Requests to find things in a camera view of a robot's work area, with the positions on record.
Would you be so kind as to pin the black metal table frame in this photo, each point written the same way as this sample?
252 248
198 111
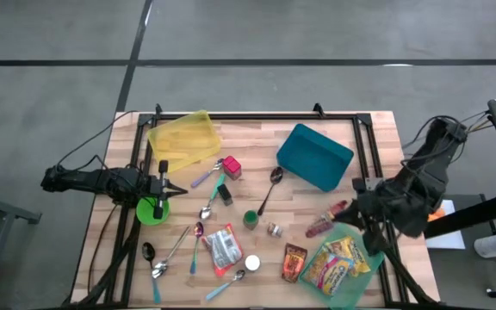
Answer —
252 116

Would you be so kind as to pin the white round lid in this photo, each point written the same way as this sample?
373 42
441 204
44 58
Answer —
252 262

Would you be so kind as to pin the black frame clamp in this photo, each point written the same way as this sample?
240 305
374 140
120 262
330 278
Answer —
158 109
318 110

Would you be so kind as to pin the green translucent plastic bin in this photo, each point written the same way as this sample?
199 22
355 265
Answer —
360 290

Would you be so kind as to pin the small clear sprinkles jar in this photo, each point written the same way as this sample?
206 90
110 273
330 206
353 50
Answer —
275 230

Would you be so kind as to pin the dark metal spoon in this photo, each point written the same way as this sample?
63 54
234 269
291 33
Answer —
276 175

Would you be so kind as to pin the green-lid spice jar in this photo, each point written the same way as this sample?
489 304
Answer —
251 219

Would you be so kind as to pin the white paper sheet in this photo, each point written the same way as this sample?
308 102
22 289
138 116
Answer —
450 237

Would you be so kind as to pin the pink and blue ramen packet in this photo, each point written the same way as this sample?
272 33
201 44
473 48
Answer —
327 271

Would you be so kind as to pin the iridescent spoon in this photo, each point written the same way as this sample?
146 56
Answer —
198 229

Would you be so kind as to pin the blue plastic bin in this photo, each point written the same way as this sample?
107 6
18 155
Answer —
312 157

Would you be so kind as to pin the green box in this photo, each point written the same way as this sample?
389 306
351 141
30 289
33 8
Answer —
225 194

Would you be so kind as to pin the silver and red snack packet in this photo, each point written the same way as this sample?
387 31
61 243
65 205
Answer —
224 249

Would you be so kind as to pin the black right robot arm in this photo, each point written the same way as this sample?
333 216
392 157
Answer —
433 159

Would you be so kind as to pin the yellow translucent plastic bin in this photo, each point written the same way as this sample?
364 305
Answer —
183 140

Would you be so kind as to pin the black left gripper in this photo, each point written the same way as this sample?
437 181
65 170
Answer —
161 189

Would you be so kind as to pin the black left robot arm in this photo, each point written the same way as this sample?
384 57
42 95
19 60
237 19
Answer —
93 180

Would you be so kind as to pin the yellow snack packet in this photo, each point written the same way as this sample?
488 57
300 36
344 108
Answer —
351 254

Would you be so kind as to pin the plain silver spoon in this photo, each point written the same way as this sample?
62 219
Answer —
159 269

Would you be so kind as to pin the red ramen noodle packet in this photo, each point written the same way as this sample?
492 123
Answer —
321 224

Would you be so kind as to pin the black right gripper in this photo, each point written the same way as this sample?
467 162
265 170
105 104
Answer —
377 211

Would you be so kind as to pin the orange and brown snack packet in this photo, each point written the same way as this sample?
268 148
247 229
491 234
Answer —
294 262

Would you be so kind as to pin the green plastic bowl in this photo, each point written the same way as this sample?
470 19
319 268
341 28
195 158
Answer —
144 214

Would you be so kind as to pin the pink cube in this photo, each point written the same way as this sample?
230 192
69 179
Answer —
232 165

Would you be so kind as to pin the orange object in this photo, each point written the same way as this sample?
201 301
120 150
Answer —
436 215

